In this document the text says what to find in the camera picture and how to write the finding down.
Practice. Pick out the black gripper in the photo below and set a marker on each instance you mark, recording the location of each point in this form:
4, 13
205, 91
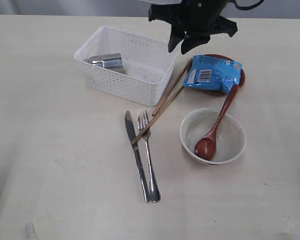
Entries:
192, 22

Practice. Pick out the brown wooden chopstick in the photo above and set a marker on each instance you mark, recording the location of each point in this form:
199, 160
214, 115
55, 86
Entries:
174, 82
160, 108

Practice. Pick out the blue snack bag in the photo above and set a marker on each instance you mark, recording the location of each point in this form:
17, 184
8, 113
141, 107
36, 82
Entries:
214, 74

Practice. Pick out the white perforated plastic basket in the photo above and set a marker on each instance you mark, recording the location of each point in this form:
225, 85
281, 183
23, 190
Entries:
147, 65

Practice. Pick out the steel cup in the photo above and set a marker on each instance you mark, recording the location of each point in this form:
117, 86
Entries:
111, 62

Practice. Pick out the white ceramic bowl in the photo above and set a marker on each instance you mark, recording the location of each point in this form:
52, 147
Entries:
230, 137

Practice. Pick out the silver fork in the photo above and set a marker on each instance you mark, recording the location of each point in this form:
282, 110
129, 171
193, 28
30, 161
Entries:
142, 121

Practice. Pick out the silver table knife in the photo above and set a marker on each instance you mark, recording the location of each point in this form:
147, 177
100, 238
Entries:
130, 129

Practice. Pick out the brown wooden spoon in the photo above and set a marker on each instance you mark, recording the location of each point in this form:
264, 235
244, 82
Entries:
206, 147

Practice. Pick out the grey curtain backdrop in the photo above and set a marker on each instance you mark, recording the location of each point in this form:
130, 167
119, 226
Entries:
274, 9

